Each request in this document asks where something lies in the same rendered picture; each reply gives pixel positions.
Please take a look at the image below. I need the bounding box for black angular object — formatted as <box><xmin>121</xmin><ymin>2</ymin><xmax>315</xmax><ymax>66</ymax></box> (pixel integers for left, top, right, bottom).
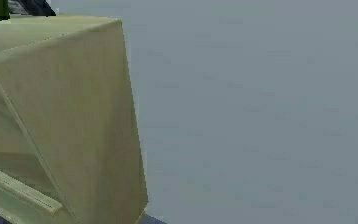
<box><xmin>8</xmin><ymin>0</ymin><xmax>57</xmax><ymax>18</ymax></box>

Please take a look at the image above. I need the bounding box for olive green cupboard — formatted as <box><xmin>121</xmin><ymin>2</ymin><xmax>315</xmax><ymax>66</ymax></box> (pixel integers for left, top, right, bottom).
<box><xmin>0</xmin><ymin>13</ymin><xmax>150</xmax><ymax>224</ymax></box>

